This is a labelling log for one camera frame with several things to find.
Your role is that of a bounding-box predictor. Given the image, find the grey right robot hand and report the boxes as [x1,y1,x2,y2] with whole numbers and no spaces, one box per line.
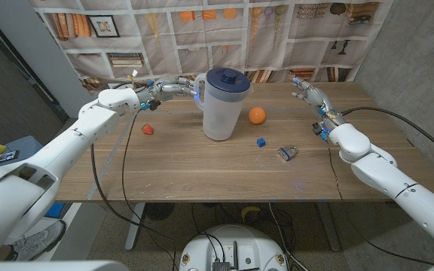
[291,77,347,133]

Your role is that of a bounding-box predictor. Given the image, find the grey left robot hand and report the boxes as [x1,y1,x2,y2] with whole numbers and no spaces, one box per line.
[139,77,200,105]

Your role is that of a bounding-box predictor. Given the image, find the dark blue pitcher lid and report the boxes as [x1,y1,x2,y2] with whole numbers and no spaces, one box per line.
[205,67,252,93]

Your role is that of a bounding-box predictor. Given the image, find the translucent plastic pitcher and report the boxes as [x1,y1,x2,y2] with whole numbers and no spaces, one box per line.
[193,73,255,142]

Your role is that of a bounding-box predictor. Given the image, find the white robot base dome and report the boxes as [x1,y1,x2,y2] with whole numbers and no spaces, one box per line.
[179,224,289,271]

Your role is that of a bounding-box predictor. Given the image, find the orange ball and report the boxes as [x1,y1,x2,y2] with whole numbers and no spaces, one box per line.
[248,107,267,126]

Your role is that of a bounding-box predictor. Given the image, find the silver blue padlock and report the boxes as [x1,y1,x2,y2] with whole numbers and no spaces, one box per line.
[277,145,299,162]

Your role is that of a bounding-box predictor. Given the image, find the printed bookshelf backdrop cloth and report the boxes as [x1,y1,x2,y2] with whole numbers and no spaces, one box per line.
[28,0,395,102]

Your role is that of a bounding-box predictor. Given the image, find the black round floor fan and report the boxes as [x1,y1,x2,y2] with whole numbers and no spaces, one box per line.
[144,202,176,221]

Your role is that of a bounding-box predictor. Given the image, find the grey table leg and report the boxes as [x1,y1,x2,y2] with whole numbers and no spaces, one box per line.
[316,202,341,252]

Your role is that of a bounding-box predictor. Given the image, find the yellow banana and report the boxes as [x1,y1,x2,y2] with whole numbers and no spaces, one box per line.
[240,206,262,222]

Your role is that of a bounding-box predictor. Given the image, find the white table leg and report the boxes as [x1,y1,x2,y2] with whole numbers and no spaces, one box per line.
[124,202,145,251]

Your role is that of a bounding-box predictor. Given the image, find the white platform with blue pads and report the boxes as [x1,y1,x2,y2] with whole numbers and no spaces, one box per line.
[13,202,107,261]

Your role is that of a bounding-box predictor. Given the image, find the black smartphone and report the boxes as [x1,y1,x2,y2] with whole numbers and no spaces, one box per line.
[0,149,21,166]

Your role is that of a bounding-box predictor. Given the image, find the grey sneaker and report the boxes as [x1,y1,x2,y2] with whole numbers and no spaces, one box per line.
[11,220,67,262]

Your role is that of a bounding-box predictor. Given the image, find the white robot torso edge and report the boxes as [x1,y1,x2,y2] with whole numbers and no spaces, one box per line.
[0,260,130,271]

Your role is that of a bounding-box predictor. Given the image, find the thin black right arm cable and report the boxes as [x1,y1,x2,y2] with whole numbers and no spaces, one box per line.
[325,139,434,266]

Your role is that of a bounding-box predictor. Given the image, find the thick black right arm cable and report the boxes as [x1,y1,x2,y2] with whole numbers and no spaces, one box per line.
[340,105,434,162]

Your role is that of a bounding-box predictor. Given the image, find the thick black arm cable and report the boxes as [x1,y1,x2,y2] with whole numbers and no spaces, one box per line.
[90,144,154,242]
[340,105,434,162]

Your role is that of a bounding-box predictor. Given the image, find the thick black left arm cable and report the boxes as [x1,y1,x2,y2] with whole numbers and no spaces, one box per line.
[90,144,154,242]

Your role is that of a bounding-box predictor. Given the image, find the black floor cable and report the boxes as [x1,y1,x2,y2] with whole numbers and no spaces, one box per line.
[267,202,309,271]

